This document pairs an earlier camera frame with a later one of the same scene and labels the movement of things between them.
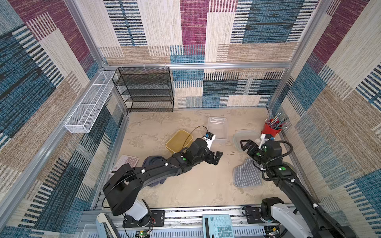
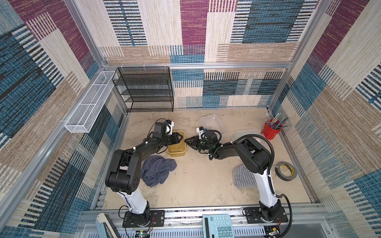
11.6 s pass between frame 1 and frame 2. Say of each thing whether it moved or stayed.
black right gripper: moved
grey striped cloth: stayed
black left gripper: moved
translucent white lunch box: moved
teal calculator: stayed
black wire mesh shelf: stayed
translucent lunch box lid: stayed
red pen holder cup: stayed
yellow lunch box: stayed
